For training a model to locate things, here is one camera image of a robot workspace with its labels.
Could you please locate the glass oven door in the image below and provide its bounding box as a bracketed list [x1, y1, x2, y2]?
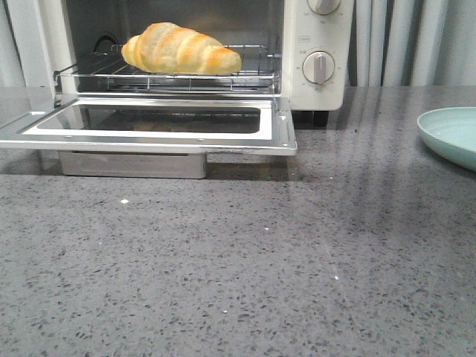
[1, 94, 298, 156]

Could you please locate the metal wire oven rack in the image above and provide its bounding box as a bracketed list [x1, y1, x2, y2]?
[54, 45, 281, 95]

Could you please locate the white oven knob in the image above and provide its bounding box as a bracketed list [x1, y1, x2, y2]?
[302, 51, 335, 85]
[307, 0, 341, 16]

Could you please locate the light green round plate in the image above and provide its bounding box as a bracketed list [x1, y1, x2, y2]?
[417, 107, 475, 171]

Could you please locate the golden croissant bread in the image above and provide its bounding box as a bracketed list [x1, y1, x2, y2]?
[121, 22, 242, 75]

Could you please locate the lower white oven knob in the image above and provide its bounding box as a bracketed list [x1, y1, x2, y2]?
[302, 51, 335, 85]

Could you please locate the silver door handle bar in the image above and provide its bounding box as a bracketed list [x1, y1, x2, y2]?
[59, 151, 207, 179]

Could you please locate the upper white oven knob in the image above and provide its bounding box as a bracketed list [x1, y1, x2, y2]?
[307, 0, 341, 16]

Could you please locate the white Toshiba toaster oven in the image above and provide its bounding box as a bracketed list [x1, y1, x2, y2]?
[4, 1, 353, 118]

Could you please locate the grey pleated curtain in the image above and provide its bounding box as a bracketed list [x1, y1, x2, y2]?
[1, 1, 475, 87]

